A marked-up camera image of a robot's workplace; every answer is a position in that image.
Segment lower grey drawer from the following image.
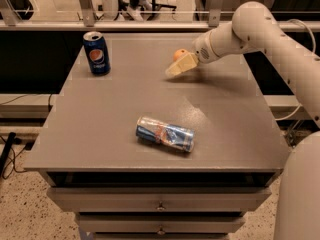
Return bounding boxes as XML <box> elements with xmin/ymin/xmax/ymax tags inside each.
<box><xmin>76</xmin><ymin>213</ymin><xmax>245</xmax><ymax>234</ymax></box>

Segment metal railing bar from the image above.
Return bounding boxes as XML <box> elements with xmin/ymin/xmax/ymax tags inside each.
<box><xmin>0</xmin><ymin>19</ymin><xmax>320</xmax><ymax>32</ymax></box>

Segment orange fruit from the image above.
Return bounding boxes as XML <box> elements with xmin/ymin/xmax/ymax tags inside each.
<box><xmin>173</xmin><ymin>49</ymin><xmax>188</xmax><ymax>61</ymax></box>

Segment grey drawer cabinet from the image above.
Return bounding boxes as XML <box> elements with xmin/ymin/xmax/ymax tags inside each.
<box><xmin>25</xmin><ymin>33</ymin><xmax>289</xmax><ymax>240</ymax></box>

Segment black floor cable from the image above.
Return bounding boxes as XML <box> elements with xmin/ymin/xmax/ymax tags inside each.
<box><xmin>0</xmin><ymin>132</ymin><xmax>34</xmax><ymax>181</ymax></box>

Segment upper grey drawer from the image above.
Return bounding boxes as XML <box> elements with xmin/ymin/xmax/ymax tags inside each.
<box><xmin>47</xmin><ymin>187</ymin><xmax>271</xmax><ymax>212</ymax></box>

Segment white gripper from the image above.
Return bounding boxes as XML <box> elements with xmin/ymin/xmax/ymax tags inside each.
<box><xmin>165</xmin><ymin>30</ymin><xmax>220</xmax><ymax>77</ymax></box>

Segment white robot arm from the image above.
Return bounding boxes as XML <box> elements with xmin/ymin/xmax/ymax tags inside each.
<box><xmin>166</xmin><ymin>1</ymin><xmax>320</xmax><ymax>240</ymax></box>

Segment grey drawer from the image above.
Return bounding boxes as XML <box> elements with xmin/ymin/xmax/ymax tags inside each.
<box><xmin>47</xmin><ymin>187</ymin><xmax>271</xmax><ymax>212</ymax></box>
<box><xmin>76</xmin><ymin>213</ymin><xmax>245</xmax><ymax>234</ymax></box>

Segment blue Pepsi can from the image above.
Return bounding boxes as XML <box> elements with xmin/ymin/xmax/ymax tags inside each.
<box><xmin>83</xmin><ymin>31</ymin><xmax>111</xmax><ymax>75</ymax></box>

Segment crushed Red Bull can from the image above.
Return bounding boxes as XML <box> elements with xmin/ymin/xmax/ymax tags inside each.
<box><xmin>136</xmin><ymin>116</ymin><xmax>195</xmax><ymax>152</ymax></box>

